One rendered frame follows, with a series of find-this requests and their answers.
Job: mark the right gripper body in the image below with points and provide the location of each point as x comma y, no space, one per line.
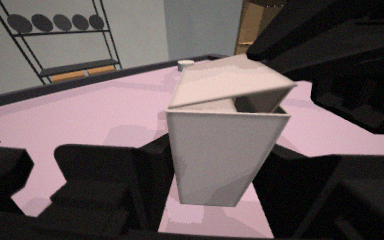
355,99

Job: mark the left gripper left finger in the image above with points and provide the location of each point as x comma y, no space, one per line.
148,172

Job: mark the white paper carton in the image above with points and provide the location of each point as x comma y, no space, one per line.
216,151

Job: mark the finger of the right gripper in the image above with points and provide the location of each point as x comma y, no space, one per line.
301,20
341,51

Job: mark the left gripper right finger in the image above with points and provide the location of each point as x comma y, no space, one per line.
292,187

